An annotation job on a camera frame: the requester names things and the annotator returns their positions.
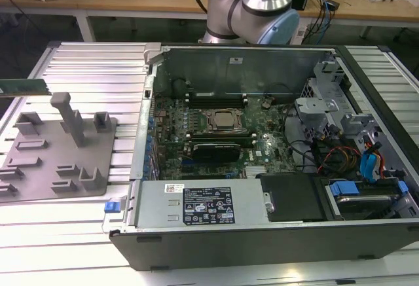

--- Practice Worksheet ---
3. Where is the green RAM stick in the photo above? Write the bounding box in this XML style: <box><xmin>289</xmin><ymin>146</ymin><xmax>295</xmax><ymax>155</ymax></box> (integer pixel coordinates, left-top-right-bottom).
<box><xmin>0</xmin><ymin>78</ymin><xmax>52</xmax><ymax>98</ymax></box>

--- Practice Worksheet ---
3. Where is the black RAM slot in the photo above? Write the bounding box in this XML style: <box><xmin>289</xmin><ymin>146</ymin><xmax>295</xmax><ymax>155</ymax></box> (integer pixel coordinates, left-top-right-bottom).
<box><xmin>187</xmin><ymin>91</ymin><xmax>246</xmax><ymax>97</ymax></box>
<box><xmin>187</xmin><ymin>99</ymin><xmax>247</xmax><ymax>105</ymax></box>
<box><xmin>188</xmin><ymin>103</ymin><xmax>247</xmax><ymax>109</ymax></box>
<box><xmin>187</xmin><ymin>137</ymin><xmax>257</xmax><ymax>142</ymax></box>
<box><xmin>186</xmin><ymin>134</ymin><xmax>256</xmax><ymax>139</ymax></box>
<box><xmin>187</xmin><ymin>139</ymin><xmax>257</xmax><ymax>145</ymax></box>
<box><xmin>186</xmin><ymin>131</ymin><xmax>255</xmax><ymax>136</ymax></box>
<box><xmin>187</xmin><ymin>96</ymin><xmax>246</xmax><ymax>101</ymax></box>

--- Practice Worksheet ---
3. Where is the metal CPU socket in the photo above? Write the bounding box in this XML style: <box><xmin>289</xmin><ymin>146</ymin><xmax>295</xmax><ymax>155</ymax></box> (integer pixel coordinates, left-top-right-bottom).
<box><xmin>202</xmin><ymin>109</ymin><xmax>249</xmax><ymax>132</ymax></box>

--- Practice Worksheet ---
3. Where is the silver CPU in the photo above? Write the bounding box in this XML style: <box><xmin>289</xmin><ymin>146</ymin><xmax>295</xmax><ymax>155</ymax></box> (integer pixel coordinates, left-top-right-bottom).
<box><xmin>214</xmin><ymin>113</ymin><xmax>235</xmax><ymax>127</ymax></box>

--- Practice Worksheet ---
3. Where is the black graphics card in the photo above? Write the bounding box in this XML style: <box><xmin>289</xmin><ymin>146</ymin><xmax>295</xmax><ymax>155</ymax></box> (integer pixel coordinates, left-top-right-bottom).
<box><xmin>191</xmin><ymin>141</ymin><xmax>242</xmax><ymax>170</ymax></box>

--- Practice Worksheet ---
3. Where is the silver finned chipset heatsink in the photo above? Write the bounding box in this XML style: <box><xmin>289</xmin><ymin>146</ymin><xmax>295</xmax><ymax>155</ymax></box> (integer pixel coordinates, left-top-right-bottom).
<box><xmin>245</xmin><ymin>166</ymin><xmax>267</xmax><ymax>179</ymax></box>

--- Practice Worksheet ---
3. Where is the green motherboard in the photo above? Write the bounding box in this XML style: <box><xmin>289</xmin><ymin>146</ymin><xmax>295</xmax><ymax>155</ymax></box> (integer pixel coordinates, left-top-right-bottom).
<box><xmin>152</xmin><ymin>92</ymin><xmax>295</xmax><ymax>181</ymax></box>

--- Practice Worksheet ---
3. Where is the grey power supply unit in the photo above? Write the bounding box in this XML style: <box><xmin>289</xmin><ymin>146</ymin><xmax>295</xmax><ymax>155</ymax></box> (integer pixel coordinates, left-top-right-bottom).
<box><xmin>133</xmin><ymin>180</ymin><xmax>263</xmax><ymax>232</ymax></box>

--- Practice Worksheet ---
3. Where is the black plastic shroud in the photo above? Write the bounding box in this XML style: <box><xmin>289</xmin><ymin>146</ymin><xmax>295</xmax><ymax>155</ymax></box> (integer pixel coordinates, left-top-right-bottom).
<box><xmin>256</xmin><ymin>173</ymin><xmax>329</xmax><ymax>224</ymax></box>

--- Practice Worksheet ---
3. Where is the silver drive cage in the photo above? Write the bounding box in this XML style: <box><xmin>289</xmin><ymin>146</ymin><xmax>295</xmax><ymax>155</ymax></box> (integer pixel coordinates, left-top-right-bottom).
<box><xmin>293</xmin><ymin>60</ymin><xmax>388</xmax><ymax>156</ymax></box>

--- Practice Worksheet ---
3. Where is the open black PC case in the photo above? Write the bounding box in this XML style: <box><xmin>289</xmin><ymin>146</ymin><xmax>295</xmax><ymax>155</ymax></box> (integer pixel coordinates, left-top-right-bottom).
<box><xmin>101</xmin><ymin>43</ymin><xmax>419</xmax><ymax>272</ymax></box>

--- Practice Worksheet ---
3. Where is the blue case latch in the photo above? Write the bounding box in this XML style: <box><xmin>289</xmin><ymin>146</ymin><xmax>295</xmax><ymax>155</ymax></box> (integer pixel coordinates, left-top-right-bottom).
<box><xmin>103</xmin><ymin>202</ymin><xmax>123</xmax><ymax>216</ymax></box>

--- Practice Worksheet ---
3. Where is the wooden desk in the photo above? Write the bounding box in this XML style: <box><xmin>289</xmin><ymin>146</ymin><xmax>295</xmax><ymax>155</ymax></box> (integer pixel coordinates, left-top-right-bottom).
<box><xmin>0</xmin><ymin>0</ymin><xmax>419</xmax><ymax>43</ymax></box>

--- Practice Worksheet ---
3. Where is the grey parts rack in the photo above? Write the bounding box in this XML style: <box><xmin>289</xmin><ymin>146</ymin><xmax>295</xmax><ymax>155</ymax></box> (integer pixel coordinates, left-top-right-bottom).
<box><xmin>0</xmin><ymin>92</ymin><xmax>118</xmax><ymax>206</ymax></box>

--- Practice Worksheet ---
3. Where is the hard disk in blue carrier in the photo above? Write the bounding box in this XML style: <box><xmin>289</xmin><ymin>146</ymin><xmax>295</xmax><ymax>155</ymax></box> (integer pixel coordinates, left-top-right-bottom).
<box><xmin>327</xmin><ymin>179</ymin><xmax>407</xmax><ymax>222</ymax></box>

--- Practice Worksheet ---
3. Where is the red yellow black wire bundle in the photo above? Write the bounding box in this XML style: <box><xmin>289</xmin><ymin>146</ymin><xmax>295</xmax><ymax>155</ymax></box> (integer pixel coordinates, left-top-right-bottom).
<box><xmin>318</xmin><ymin>146</ymin><xmax>361</xmax><ymax>176</ymax></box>

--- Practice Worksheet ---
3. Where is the blue cable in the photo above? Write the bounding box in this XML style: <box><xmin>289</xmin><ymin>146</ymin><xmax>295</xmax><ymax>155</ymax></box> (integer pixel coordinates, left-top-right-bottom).
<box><xmin>321</xmin><ymin>0</ymin><xmax>332</xmax><ymax>40</ymax></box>

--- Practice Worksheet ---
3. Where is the blue flat wire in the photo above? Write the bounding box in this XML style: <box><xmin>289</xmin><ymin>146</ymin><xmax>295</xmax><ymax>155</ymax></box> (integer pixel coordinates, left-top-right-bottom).
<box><xmin>359</xmin><ymin>134</ymin><xmax>383</xmax><ymax>183</ymax></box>

